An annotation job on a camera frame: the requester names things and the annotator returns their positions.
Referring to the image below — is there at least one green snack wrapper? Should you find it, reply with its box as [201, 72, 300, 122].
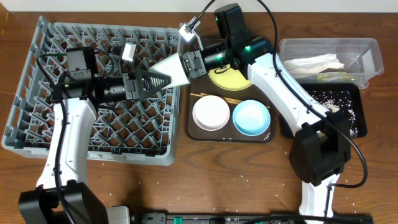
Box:
[315, 72, 355, 83]

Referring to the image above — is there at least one left black cable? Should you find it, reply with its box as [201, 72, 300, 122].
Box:
[35, 46, 125, 224]

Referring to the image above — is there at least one white plastic cup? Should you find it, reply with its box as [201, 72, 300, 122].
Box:
[149, 52, 190, 89]

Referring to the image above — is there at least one yellow round plate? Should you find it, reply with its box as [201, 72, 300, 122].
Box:
[208, 65, 252, 91]

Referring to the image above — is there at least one light blue bowl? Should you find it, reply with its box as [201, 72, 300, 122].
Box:
[232, 100, 271, 136]

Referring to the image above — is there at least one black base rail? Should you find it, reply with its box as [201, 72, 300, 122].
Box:
[134, 213, 374, 224]

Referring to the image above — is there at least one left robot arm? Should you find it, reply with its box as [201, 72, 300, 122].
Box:
[19, 47, 172, 223]

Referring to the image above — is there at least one wooden chopstick lower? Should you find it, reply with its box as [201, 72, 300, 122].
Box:
[189, 92, 240, 105]

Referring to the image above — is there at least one black rectangular tray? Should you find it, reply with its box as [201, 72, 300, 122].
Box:
[279, 83, 368, 139]

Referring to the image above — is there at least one grey plastic dish rack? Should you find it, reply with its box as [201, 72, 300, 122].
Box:
[1, 17, 183, 166]

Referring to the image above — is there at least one black cable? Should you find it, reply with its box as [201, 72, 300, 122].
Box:
[35, 46, 125, 224]
[192, 0, 369, 218]

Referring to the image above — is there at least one pile of rice waste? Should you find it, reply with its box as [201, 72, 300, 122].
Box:
[308, 91, 359, 138]

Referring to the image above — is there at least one white round bowl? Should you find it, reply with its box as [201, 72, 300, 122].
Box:
[192, 95, 230, 131]

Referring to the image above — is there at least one right black cable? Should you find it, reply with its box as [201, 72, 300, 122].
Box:
[192, 0, 369, 218]

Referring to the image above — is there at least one white paper napkin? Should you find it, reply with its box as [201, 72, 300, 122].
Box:
[283, 54, 345, 75]

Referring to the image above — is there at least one dark brown serving tray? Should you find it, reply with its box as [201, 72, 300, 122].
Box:
[185, 76, 278, 143]

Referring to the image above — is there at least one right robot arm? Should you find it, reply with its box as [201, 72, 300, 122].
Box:
[182, 3, 352, 223]

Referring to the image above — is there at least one clear plastic bin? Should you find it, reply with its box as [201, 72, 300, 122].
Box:
[279, 38, 384, 89]

